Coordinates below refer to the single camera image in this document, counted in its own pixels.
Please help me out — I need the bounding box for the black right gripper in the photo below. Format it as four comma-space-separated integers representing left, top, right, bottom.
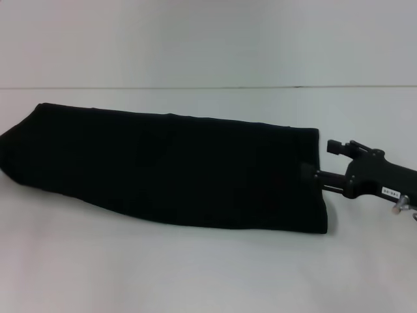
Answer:
301, 139, 417, 207

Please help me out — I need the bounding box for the black shirt with FREE print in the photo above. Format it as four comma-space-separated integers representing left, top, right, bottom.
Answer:
0, 102, 328, 235

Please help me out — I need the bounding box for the silver cable connector plug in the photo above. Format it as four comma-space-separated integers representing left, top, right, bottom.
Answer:
392, 194, 410, 215

